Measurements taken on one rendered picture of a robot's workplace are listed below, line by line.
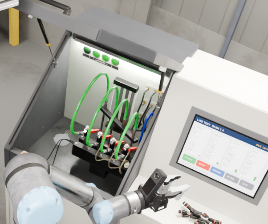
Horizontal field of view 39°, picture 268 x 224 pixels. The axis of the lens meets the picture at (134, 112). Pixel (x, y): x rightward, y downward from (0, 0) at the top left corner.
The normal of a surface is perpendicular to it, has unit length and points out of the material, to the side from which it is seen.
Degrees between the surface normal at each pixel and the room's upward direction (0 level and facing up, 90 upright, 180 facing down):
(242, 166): 76
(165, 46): 0
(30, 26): 90
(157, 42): 0
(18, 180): 35
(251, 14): 90
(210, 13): 90
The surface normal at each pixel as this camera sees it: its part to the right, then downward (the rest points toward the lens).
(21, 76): 0.18, -0.77
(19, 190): -0.47, -0.41
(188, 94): -0.36, 0.31
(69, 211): -0.41, 0.51
